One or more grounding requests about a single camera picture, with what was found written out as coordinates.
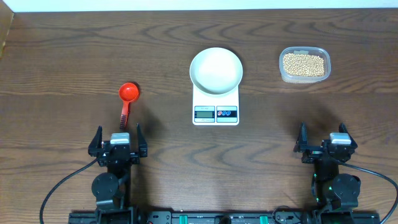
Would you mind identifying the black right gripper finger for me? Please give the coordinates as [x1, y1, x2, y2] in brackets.
[294, 122, 308, 152]
[338, 123, 357, 146]

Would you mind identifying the white digital kitchen scale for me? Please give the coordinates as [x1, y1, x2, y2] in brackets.
[192, 86, 239, 126]

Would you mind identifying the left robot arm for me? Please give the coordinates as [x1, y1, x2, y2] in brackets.
[88, 125, 148, 224]

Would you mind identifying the white round bowl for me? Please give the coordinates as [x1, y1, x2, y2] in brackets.
[189, 47, 244, 95]

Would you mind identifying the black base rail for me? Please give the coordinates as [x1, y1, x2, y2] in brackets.
[68, 210, 380, 224]

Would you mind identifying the red plastic measuring scoop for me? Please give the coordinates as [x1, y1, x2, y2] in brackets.
[119, 83, 140, 129]

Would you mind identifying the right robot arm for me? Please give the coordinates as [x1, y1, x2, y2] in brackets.
[294, 123, 361, 223]

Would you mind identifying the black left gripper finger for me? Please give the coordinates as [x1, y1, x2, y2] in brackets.
[136, 123, 147, 151]
[89, 126, 102, 149]

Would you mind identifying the clear plastic container of soybeans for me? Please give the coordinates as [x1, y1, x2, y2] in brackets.
[279, 47, 331, 84]

